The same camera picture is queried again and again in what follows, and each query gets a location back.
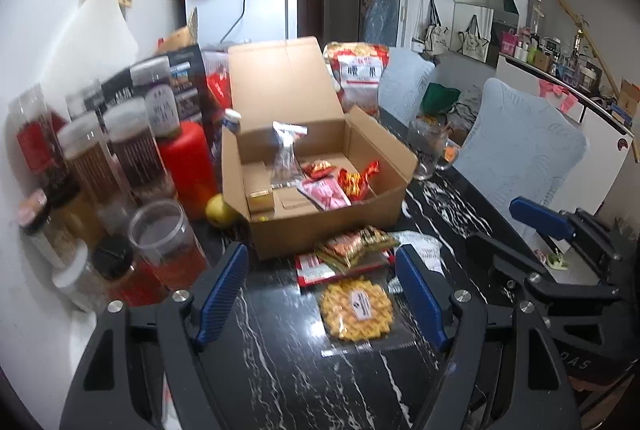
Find row of cosmetic bottles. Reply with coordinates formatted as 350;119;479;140
499;24;603;81

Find canvas tote bag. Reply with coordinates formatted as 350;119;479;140
424;0;452;56

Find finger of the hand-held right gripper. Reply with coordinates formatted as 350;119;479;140
465;232;621;305
509;197;627;263

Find clear cellophane packet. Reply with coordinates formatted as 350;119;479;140
270;121;309;189

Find white cabinet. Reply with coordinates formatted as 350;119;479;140
494;54;637;231

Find small red candy packet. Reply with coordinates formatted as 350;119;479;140
301;159;334;179

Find red gold foil packet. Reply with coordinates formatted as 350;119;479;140
337;160;381;204

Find red plastic canister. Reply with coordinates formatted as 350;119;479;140
158;120;220;221

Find small tan box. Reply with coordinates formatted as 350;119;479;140
246;160;277;214

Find light blue padded chair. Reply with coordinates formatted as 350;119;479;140
376;46;437;127
451;78;589;211

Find black power cable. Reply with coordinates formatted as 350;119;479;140
219;0;252;46

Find pink snack packet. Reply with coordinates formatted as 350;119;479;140
298;176;352;211

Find orange red snack packet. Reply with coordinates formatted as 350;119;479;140
313;231;374;269

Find red package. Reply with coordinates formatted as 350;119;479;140
204;51;234;111

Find white patterned snack packet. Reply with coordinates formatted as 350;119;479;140
389;231;444;295

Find white fridge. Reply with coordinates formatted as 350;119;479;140
184;0;300;51

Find hanging plastic bag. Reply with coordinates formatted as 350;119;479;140
361;0;402;44

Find cluster of spice jars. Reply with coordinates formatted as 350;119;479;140
9;56;212;317

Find white foam board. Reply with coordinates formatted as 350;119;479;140
39;0;142;111

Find black printed package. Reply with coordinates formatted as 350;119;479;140
99;44;212;147

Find large red white nut bag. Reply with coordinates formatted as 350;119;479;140
323;41;392;117

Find yellow lemon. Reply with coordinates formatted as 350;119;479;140
204;193;239;227

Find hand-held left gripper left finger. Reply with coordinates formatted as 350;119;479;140
59;242;251;430

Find glass mug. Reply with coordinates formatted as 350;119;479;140
406;116;462;181

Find brown cardboard box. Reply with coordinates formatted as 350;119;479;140
220;36;419;261

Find yellow waffle snack packet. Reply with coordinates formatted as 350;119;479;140
316;276;402;354

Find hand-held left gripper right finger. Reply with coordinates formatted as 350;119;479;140
395;244;583;430

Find green bag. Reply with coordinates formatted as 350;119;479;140
421;82;462;117

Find red white packet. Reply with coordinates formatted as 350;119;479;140
294;250;397;287

